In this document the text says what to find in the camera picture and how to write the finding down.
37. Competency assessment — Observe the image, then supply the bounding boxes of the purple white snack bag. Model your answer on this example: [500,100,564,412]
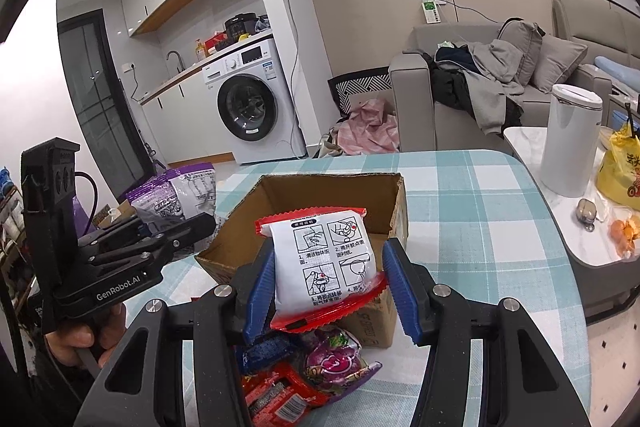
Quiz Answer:
[126,162,217,233]

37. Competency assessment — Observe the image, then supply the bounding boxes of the white red-edged snack pack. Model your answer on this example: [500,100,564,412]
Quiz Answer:
[255,206,387,333]

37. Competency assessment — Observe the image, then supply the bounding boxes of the red dark-window snack pack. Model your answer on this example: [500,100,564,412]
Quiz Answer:
[241,362,329,427]

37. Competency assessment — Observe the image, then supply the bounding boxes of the blue cookie packet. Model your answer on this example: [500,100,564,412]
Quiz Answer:
[234,332,302,375]

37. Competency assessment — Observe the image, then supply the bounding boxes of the purple candy bag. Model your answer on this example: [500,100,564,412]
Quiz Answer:
[298,325,383,403]

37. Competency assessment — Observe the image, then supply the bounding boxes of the person's left hand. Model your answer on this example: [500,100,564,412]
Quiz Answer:
[44,303,126,369]

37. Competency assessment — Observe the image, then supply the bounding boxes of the small cardboard box on floor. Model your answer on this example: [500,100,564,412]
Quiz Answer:
[92,199,136,230]

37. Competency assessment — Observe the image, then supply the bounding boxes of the white side table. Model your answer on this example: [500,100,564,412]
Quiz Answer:
[504,127,639,325]

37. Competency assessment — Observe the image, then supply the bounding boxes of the white washing machine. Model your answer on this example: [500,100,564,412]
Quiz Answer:
[203,36,307,165]

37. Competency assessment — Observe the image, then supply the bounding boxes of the SF cardboard box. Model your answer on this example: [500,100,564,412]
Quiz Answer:
[196,173,408,348]

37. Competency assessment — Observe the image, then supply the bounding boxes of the black glass door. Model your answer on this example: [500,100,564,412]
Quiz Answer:
[58,10,154,202]

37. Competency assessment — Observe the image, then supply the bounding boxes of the plaid teal tablecloth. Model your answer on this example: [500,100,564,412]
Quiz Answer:
[126,150,591,426]

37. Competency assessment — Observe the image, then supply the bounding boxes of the orange peels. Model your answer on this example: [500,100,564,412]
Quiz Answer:
[610,215,640,259]

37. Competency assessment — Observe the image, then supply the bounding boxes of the pink cloth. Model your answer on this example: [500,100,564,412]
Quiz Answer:
[337,98,400,156]

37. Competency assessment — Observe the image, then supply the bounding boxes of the black rice cooker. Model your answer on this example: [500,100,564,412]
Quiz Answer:
[224,12,258,43]

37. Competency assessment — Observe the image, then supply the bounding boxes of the yellow plastic bag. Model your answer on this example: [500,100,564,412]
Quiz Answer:
[596,120,640,210]

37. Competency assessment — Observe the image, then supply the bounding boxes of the black patterned basket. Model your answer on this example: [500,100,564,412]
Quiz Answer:
[328,67,392,117]

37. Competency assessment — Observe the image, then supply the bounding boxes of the white cylindrical bin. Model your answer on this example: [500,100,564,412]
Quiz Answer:
[540,84,603,198]

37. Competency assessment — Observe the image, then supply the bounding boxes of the grey clothes pile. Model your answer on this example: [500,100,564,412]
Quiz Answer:
[423,39,524,134]

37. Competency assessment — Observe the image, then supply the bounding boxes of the grey sofa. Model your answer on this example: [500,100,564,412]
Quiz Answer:
[388,0,639,152]

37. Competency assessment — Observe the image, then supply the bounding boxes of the grey cushion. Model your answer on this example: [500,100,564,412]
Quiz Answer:
[497,17,546,87]

